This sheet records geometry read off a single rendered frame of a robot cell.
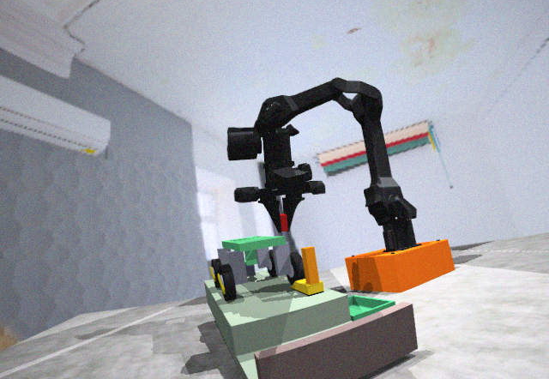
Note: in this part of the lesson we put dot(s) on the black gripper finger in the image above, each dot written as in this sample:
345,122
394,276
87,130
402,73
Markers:
273,210
289,207

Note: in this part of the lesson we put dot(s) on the green tray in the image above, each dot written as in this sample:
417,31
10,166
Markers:
375,304
355,309

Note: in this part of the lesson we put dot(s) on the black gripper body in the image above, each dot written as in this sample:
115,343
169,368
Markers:
252,194

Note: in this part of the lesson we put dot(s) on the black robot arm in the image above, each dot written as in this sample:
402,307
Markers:
384,199

